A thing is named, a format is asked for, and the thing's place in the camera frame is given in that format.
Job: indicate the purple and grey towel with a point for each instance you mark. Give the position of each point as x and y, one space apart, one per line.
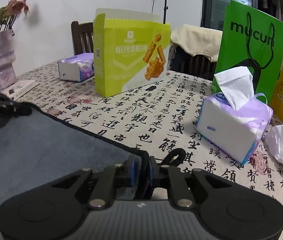
39 191

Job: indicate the sealed purple tissue pack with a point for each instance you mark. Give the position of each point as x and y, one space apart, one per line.
77 68

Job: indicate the cream cloth on chair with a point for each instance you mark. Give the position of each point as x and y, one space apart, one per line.
196 40

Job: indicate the pink glitter vase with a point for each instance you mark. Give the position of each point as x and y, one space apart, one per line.
7 57

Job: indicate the white flat box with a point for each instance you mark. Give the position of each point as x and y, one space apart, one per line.
18 89

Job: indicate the lime green snack box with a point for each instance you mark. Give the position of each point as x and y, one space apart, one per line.
131 50

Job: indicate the open purple tissue pack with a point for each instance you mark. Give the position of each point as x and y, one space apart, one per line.
234 119

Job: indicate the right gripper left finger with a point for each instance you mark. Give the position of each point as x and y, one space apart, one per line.
112 178

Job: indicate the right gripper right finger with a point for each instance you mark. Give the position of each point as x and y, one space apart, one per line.
172 179

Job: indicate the studio light on stand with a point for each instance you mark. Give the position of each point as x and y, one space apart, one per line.
165 0

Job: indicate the chair under cream cloth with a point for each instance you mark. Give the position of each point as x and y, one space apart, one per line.
182 62

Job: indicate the dark wooden chair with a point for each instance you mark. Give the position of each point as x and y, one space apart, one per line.
82 36

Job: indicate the calligraphy print tablecloth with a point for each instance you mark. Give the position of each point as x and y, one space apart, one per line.
157 118

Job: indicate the green mucun paper bag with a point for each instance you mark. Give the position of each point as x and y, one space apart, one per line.
253 39

